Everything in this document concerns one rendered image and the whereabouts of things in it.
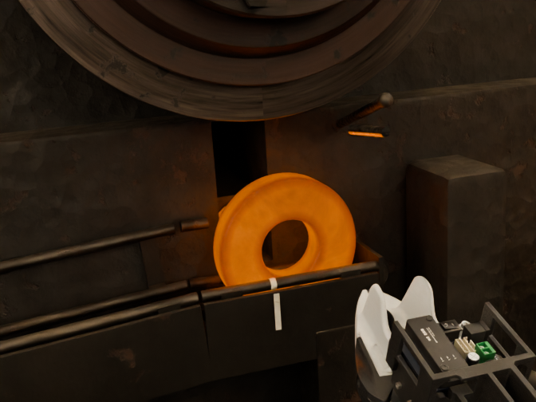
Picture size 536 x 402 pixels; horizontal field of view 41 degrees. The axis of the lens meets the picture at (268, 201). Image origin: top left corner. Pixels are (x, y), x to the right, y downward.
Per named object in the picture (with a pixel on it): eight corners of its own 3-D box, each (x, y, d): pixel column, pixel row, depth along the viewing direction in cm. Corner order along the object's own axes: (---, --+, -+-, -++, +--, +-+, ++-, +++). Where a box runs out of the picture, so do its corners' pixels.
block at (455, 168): (401, 340, 91) (399, 158, 85) (455, 329, 93) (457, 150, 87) (445, 380, 81) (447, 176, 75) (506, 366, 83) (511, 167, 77)
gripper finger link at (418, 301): (410, 238, 56) (473, 316, 48) (400, 297, 59) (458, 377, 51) (374, 245, 55) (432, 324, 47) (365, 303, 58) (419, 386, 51)
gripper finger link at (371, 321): (374, 245, 55) (432, 324, 47) (365, 303, 58) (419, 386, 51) (336, 251, 54) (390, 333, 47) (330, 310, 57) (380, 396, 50)
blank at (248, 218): (199, 189, 73) (208, 196, 70) (336, 157, 78) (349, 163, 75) (224, 324, 78) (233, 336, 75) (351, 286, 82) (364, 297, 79)
